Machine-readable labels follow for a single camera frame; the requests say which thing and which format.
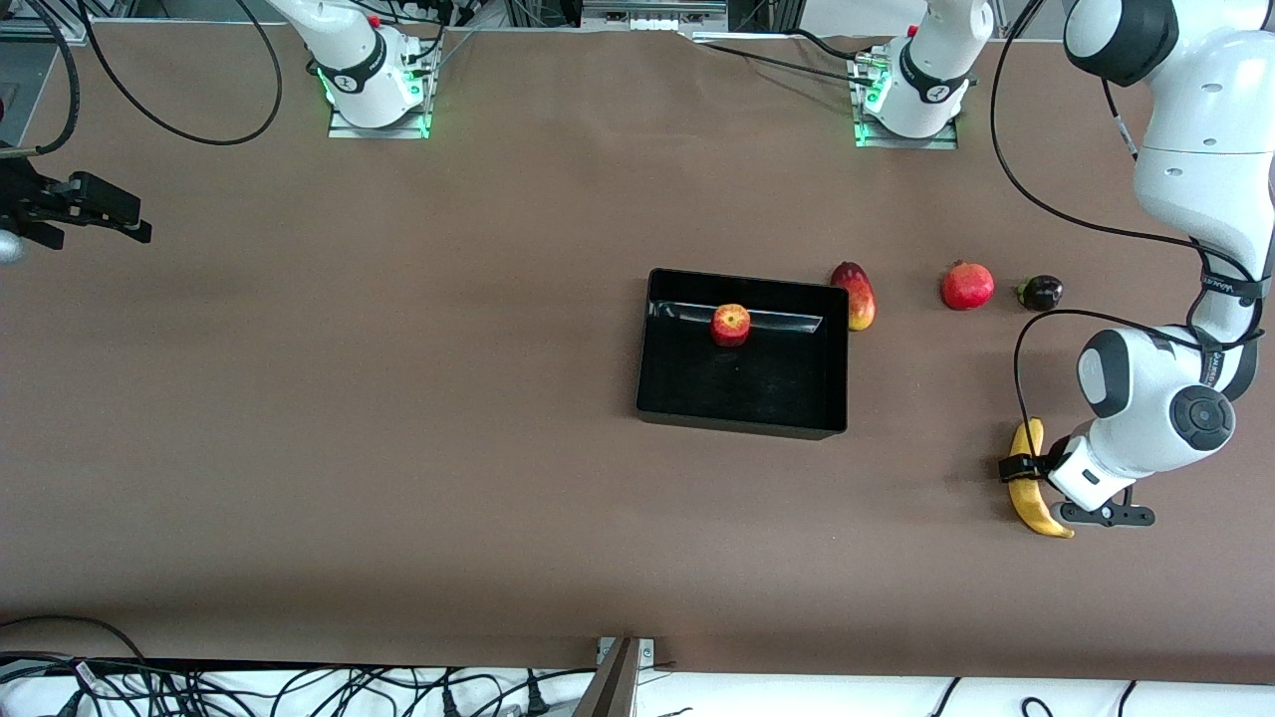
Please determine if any yellow banana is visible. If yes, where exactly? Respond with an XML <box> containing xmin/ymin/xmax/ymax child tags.
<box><xmin>1007</xmin><ymin>416</ymin><xmax>1077</xmax><ymax>540</ymax></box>

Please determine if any black rectangular box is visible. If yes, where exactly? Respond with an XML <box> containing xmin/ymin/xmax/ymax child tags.
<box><xmin>636</xmin><ymin>267</ymin><xmax>850</xmax><ymax>441</ymax></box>

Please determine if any red yellow apple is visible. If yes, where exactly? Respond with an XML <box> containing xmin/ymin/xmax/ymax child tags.
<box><xmin>710</xmin><ymin>303</ymin><xmax>753</xmax><ymax>349</ymax></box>

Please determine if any dark purple mangosteen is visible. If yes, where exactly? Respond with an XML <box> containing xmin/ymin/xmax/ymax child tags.
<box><xmin>1014</xmin><ymin>274</ymin><xmax>1065</xmax><ymax>314</ymax></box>

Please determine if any red pomegranate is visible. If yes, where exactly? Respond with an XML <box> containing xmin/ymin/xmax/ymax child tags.
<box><xmin>940</xmin><ymin>259</ymin><xmax>996</xmax><ymax>313</ymax></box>

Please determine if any red yellow mango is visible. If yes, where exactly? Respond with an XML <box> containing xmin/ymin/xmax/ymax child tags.
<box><xmin>830</xmin><ymin>261</ymin><xmax>878</xmax><ymax>333</ymax></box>

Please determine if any large table cover sheet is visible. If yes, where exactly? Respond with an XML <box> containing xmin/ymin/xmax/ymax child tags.
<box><xmin>0</xmin><ymin>20</ymin><xmax>1275</xmax><ymax>688</ymax></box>

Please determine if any aluminium profile beam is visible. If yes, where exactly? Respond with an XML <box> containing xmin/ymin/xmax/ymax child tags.
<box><xmin>571</xmin><ymin>637</ymin><xmax>643</xmax><ymax>717</ymax></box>

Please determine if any grey metal rack equipment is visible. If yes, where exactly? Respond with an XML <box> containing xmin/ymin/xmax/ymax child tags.
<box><xmin>581</xmin><ymin>0</ymin><xmax>730</xmax><ymax>33</ymax></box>

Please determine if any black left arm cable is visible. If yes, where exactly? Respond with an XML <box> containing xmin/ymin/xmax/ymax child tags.
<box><xmin>989</xmin><ymin>0</ymin><xmax>1271</xmax><ymax>469</ymax></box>

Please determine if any thick black cable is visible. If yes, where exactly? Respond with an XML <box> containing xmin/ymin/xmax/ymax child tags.
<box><xmin>20</xmin><ymin>0</ymin><xmax>81</xmax><ymax>158</ymax></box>

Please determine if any thin black looping cable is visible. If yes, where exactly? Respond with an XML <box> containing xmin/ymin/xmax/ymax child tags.
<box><xmin>78</xmin><ymin>0</ymin><xmax>284</xmax><ymax>146</ymax></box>

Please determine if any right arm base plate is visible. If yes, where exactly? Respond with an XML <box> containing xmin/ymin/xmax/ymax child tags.
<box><xmin>327</xmin><ymin>95</ymin><xmax>432</xmax><ymax>140</ymax></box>

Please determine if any black arcing floor cable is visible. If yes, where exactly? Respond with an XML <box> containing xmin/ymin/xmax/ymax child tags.
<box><xmin>0</xmin><ymin>614</ymin><xmax>150</xmax><ymax>688</ymax></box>

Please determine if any black base cable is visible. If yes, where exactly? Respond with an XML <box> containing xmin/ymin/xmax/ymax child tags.
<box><xmin>687</xmin><ymin>30</ymin><xmax>868</xmax><ymax>81</ymax></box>

